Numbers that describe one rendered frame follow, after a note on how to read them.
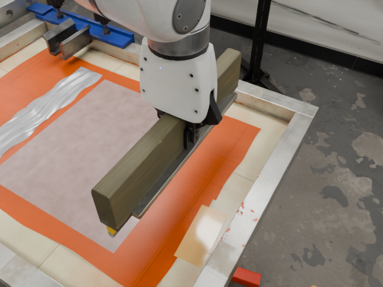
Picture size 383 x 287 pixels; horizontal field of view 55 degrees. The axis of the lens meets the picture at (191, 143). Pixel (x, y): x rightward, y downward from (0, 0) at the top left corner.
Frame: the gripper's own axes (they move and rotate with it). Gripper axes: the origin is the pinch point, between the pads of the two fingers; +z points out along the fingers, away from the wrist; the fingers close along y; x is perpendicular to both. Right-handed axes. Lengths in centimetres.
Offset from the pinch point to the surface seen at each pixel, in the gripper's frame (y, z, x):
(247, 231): 14.5, 11.1, -4.2
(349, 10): -3, 69, 201
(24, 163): -28.8, 14.8, -10.8
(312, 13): -25, 77, 201
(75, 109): -31.0, 14.6, 5.8
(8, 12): -68, 9, 22
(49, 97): -38.7, 14.2, 5.7
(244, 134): 4.1, 14.4, 17.9
